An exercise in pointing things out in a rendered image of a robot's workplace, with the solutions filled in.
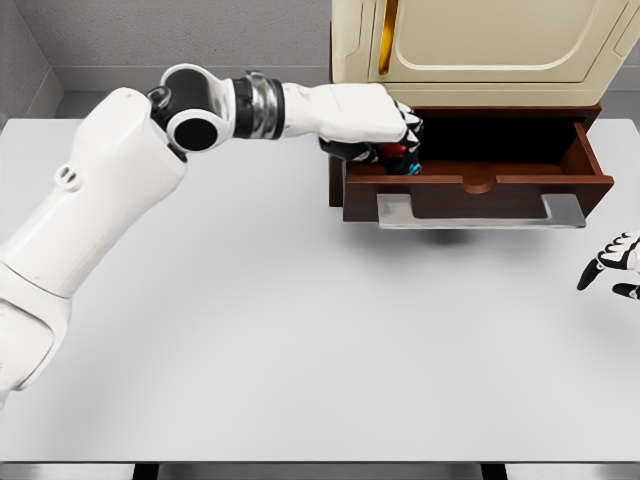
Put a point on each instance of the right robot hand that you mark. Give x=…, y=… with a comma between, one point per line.
x=624, y=252

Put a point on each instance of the red and black switch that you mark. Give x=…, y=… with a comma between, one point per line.
x=400, y=162

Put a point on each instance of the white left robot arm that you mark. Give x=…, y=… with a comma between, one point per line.
x=105, y=165

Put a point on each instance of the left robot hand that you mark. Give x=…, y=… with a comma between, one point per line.
x=360, y=115

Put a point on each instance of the cream cabinet with brown base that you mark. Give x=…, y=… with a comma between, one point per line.
x=500, y=45

